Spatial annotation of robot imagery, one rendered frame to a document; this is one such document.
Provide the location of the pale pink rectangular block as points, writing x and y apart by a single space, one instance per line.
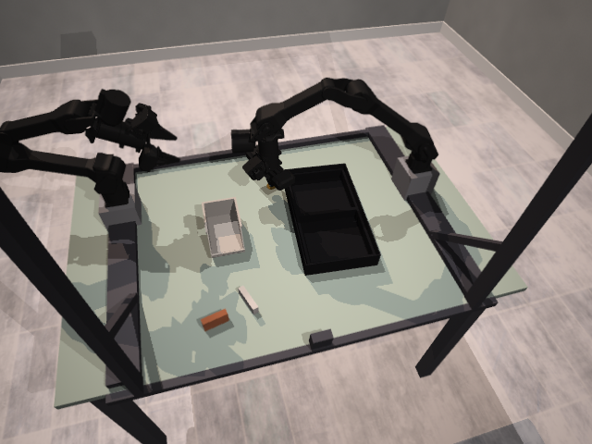
248 300

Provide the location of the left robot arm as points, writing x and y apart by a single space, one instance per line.
74 117

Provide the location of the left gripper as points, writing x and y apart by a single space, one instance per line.
149 154

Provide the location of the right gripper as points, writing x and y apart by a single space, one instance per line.
279 178

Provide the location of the orange rectangular block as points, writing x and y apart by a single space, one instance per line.
215 319

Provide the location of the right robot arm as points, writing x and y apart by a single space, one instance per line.
354 94

